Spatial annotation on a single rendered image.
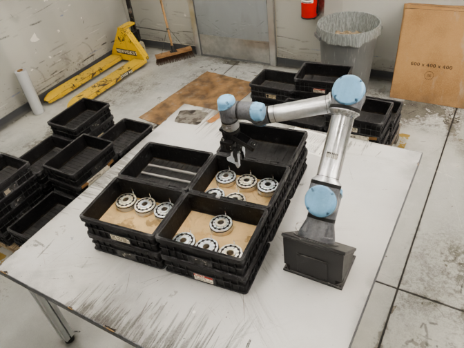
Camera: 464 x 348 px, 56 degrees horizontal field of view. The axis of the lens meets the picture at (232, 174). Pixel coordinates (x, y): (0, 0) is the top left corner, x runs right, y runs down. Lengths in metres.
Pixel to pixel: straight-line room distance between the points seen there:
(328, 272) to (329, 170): 0.43
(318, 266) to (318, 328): 0.23
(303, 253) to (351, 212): 0.47
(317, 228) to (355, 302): 0.33
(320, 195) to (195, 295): 0.68
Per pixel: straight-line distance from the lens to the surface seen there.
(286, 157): 2.30
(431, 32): 4.32
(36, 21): 5.27
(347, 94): 1.67
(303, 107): 1.84
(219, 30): 5.31
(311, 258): 1.80
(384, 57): 4.69
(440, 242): 3.11
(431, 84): 4.41
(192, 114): 2.99
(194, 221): 2.00
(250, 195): 2.08
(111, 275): 2.09
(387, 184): 2.36
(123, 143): 3.48
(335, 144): 1.67
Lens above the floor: 2.23
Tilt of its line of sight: 39 degrees down
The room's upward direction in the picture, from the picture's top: 8 degrees counter-clockwise
